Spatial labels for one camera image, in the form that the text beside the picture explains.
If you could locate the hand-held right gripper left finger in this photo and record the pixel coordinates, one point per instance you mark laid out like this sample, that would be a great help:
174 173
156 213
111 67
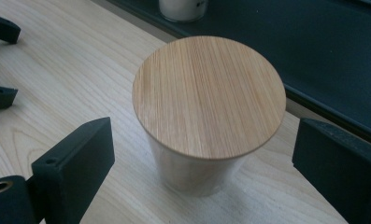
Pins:
74 168

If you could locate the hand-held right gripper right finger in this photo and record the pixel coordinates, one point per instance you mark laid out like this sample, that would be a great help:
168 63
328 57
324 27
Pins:
339 168

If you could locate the pale glass jar wooden lid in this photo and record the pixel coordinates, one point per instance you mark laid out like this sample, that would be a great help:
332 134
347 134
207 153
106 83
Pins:
208 96

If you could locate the glass shaker jar silver lid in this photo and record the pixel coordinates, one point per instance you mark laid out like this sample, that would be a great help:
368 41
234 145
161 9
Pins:
183 9

